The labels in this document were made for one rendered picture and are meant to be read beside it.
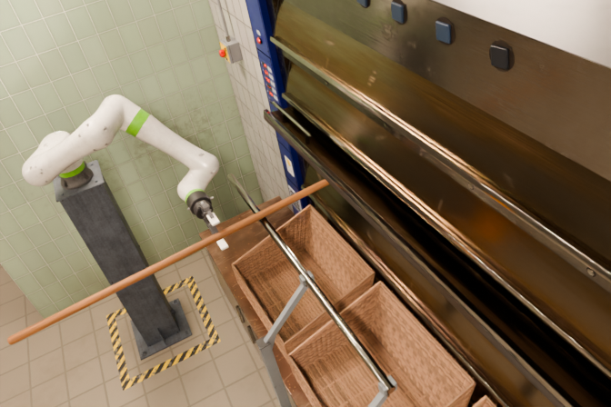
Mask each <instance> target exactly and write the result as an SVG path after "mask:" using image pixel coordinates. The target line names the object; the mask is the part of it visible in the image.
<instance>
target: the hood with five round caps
mask: <svg viewBox="0 0 611 407"><path fill-rule="evenodd" d="M285 1H287V2H288V3H289V4H291V5H294V6H295V7H297V8H299V9H301V10H303V11H304V12H306V13H308V14H310V15H311V16H313V17H315V18H317V19H319V20H320V21H322V22H324V23H326V24H328V25H330V26H332V27H334V28H335V29H336V30H338V31H340V32H342V33H344V34H345V35H348V36H350V37H352V38H353V39H355V40H356V41H358V42H360V43H361V44H363V45H366V46H368V47H369V48H371V49H373V50H375V51H377V52H378V53H379V54H381V55H384V56H385V57H387V58H389V59H391V60H393V61H394V62H396V63H398V64H400V65H402V66H403V67H405V68H407V69H409V70H410V71H412V72H414V73H416V74H418V75H420V76H422V77H424V78H425V79H426V80H428V81H430V82H432V83H434V84H436V85H438V86H440V87H442V88H443V89H445V90H447V91H448V92H450V93H451V94H454V95H456V96H458V97H459V98H461V99H463V100H465V101H467V102H468V103H470V104H472V105H474V106H475V107H477V108H479V109H481V110H483V111H484V112H486V113H488V114H491V115H492V116H494V117H495V118H497V119H499V120H500V121H502V122H504V123H506V124H508V125H510V126H512V127H514V128H515V129H516V130H518V131H520V132H522V133H524V134H526V135H528V136H530V137H532V138H533V139H535V140H537V141H538V142H540V143H541V144H544V145H546V146H548V147H549V148H551V149H553V150H555V151H557V152H558V153H560V154H562V155H564V156H565V157H567V158H569V159H571V160H573V161H574V162H576V163H578V164H581V165H582V166H584V167H585V168H587V169H589V170H590V171H592V172H594V173H596V174H598V175H600V176H602V177H604V178H606V179H607V180H608V181H610V182H611V69H610V68H607V67H605V66H602V65H599V64H596V63H594V62H591V61H589V60H586V59H584V58H582V57H579V56H576V55H572V54H570V53H568V52H565V51H563V50H560V49H557V48H555V47H553V46H551V45H546V44H544V43H541V42H538V41H537V40H534V39H532V38H529V37H526V36H524V35H520V34H518V33H515V32H513V31H510V30H507V29H505V28H503V27H500V26H498V25H494V24H491V23H488V22H487V21H484V20H482V19H479V18H476V17H474V16H471V15H468V14H465V13H463V12H460V11H457V10H455V9H453V8H450V7H448V6H445V5H441V4H439V3H437V2H434V1H431V0H285Z"/></svg>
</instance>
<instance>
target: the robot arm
mask: <svg viewBox="0 0 611 407"><path fill-rule="evenodd" d="M119 129H121V130H123V131H124V132H126V133H128V134H131V135H132V136H134V137H135V138H136V139H138V140H140V141H143V142H145V143H147V144H150V145H152V146H153V147H155V148H157V149H159V150H161V151H162V152H164V153H166V154H168V155H170V156H172V157H173V158H175V159H176V160H177V161H179V162H180V163H181V164H184V165H186V166H187V167H188V168H189V172H188V173H187V174H186V176H185V177H184V178H183V179H182V181H181V182H180V183H179V185H178V186H177V193H178V195H179V197H180V198H181V199H182V200H183V201H185V203H186V204H187V206H188V209H187V210H190V211H191V212H192V214H194V215H196V217H197V218H199V219H204V222H205V223H206V225H207V227H208V228H209V230H210V232H211V234H215V233H218V230H217V228H216V225H217V224H219V223H220V222H219V221H218V219H217V218H216V216H215V214H214V213H213V206H212V202H211V200H212V199H214V197H210V198H209V196H208V195H206V193H205V189H206V187H207V186H208V184H209V183H210V181H211V180H212V179H213V177H214V176H215V175H216V174H217V172H218V170H219V162H218V160H217V158H216V157H215V156H214V155H212V154H210V153H208V152H206V151H204V150H202V149H200V148H198V147H197V146H195V145H193V144H191V143H189V142H187V140H185V139H184V138H182V137H180V136H179V135H177V134H175V133H174V132H173V131H171V130H170V129H168V128H167V127H166V126H164V125H163V124H162V123H160V122H159V121H158V120H157V119H156V118H154V117H153V116H152V115H151V114H149V113H147V112H146V111H145V110H143V109H142V108H140V107H139V106H137V105H136V104H134V103H133V102H131V101H130V100H128V99H126V98H125V97H123V96H122V95H119V94H113V95H110V96H108V97H107V98H106V99H105V100H104V101H103V102H102V103H101V105H100V106H99V108H98V109H97V111H96V112H95V113H94V114H93V115H92V116H91V117H90V118H88V119H87V120H86V121H84V122H83V123H82V124H81V125H80V126H79V127H78V128H77V129H76V130H75V131H74V132H73V133H72V134H69V133H68V132H64V131H58V132H54V133H51V134H49V135H48V136H46V137H45V138H44V139H43V141H42V142H41V143H40V145H39V146H38V148H37V150H36V151H35V152H34V153H33V154H32V155H31V156H30V157H29V158H28V159H27V161H26V162H25V163H24V165H23V168H22V175H23V177H24V179H25V180H26V181H27V182H28V183H29V184H31V185H33V186H45V185H48V184H50V183H51V182H52V181H53V180H54V179H55V178H56V177H57V176H58V175H59V176H60V179H61V182H60V184H61V185H62V187H63V188H64V189H66V190H73V189H77V188H79V187H82V186H84V185H85V184H87V183H88V182H90V181H91V179H92V178H93V175H94V174H93V172H92V170H91V169H90V168H88V167H87V165H86V162H85V161H84V159H83V158H84V157H86V156H88V155H90V154H92V153H94V152H97V151H99V150H101V149H104V148H106V147H107V146H108V145H110V144H111V143H112V142H113V140H114V138H115V135H116V134H117V132H118V131H119Z"/></svg>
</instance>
